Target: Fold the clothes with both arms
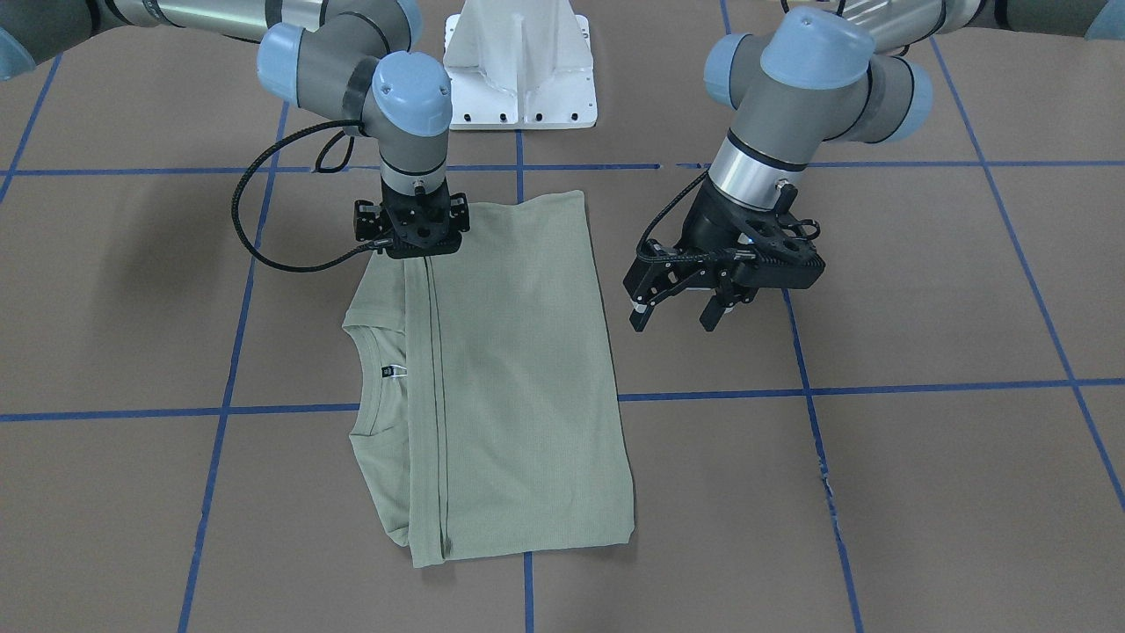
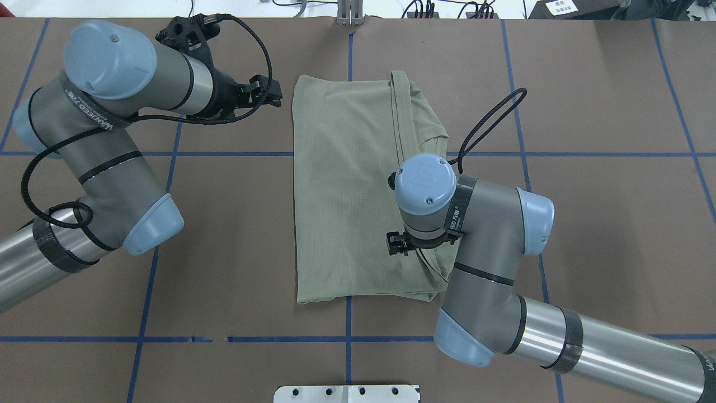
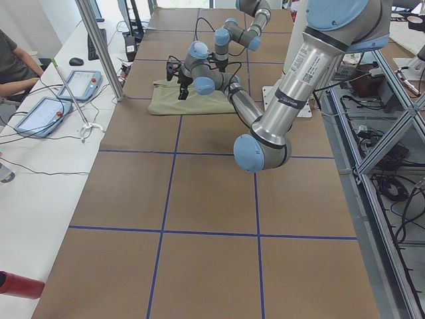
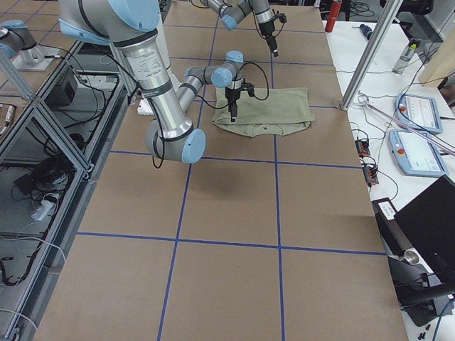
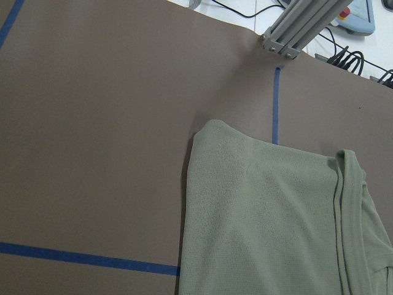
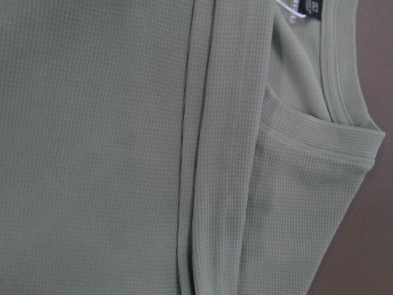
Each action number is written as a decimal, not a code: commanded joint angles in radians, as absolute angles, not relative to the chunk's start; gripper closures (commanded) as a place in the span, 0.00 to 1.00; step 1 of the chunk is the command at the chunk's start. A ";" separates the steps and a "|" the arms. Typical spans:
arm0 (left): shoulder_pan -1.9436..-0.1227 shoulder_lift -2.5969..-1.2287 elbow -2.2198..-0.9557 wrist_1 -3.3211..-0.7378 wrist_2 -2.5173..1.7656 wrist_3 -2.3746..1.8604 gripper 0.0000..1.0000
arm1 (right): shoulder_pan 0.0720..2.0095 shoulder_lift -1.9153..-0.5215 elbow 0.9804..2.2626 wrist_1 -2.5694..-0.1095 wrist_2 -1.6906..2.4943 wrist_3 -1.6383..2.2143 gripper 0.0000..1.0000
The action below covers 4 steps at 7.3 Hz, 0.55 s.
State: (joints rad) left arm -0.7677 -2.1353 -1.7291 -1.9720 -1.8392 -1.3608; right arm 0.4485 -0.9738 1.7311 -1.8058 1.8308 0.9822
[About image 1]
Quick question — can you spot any light green long-sleeve shirt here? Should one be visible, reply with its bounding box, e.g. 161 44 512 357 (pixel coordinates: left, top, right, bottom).
343 191 635 568

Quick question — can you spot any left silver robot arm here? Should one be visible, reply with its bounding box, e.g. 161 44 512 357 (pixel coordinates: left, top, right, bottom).
623 1 1122 331

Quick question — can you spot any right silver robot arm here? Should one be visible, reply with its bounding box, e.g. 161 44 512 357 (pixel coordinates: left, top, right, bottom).
1 1 469 259

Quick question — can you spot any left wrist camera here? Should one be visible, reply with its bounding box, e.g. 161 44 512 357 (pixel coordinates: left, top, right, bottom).
734 211 826 289

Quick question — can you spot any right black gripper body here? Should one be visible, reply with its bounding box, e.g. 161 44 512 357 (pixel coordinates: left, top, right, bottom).
381 189 465 259

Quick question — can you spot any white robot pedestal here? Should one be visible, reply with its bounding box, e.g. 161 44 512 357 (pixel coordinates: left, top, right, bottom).
443 1 599 132

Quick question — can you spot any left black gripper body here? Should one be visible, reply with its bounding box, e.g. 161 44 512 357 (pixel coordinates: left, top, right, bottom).
623 180 792 302

